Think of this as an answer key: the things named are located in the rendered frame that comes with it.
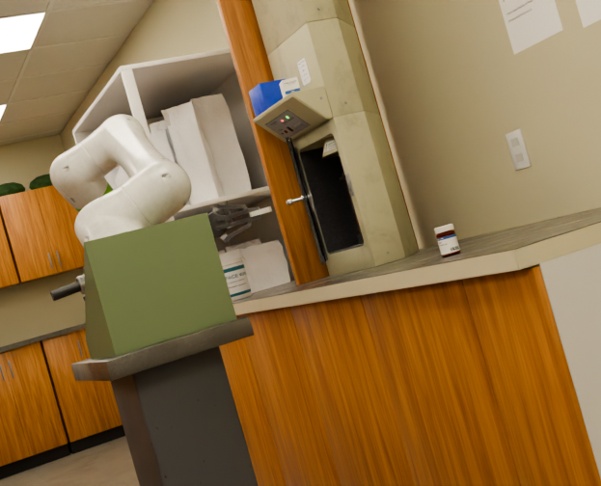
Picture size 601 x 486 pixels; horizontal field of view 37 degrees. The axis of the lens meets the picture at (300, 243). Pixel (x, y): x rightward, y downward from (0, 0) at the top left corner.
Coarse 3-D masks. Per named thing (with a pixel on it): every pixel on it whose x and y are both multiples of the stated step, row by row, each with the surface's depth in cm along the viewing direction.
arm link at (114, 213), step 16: (112, 192) 208; (96, 208) 206; (112, 208) 204; (128, 208) 204; (80, 224) 206; (96, 224) 203; (112, 224) 202; (128, 224) 203; (144, 224) 206; (80, 240) 207
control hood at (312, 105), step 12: (288, 96) 270; (300, 96) 269; (312, 96) 271; (324, 96) 272; (276, 108) 280; (288, 108) 276; (300, 108) 273; (312, 108) 270; (324, 108) 272; (264, 120) 292; (312, 120) 276; (324, 120) 273; (300, 132) 288
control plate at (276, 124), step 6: (282, 114) 282; (288, 114) 280; (276, 120) 287; (288, 120) 283; (294, 120) 282; (300, 120) 280; (270, 126) 294; (276, 126) 292; (282, 126) 290; (288, 126) 288; (294, 126) 286; (300, 126) 284; (306, 126) 282; (276, 132) 296; (282, 132) 294; (288, 132) 292; (294, 132) 290
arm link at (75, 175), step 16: (80, 144) 241; (64, 160) 239; (80, 160) 238; (64, 176) 238; (80, 176) 239; (96, 176) 242; (64, 192) 241; (80, 192) 241; (96, 192) 243; (80, 208) 245
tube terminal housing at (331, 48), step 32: (320, 32) 275; (352, 32) 291; (288, 64) 290; (320, 64) 273; (352, 64) 280; (352, 96) 276; (320, 128) 281; (352, 128) 275; (352, 160) 273; (384, 160) 285; (384, 192) 277; (384, 224) 275; (352, 256) 284; (384, 256) 274
